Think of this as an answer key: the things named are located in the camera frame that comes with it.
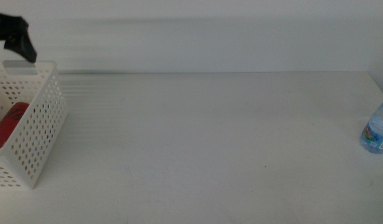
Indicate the small water bottle blue cap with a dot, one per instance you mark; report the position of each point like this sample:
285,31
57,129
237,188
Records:
378,130

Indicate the red drink can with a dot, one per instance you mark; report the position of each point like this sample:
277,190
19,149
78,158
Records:
7,124

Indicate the white perforated plastic basket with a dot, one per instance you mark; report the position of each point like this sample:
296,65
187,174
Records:
38,140

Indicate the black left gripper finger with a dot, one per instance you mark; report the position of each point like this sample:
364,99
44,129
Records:
24,46

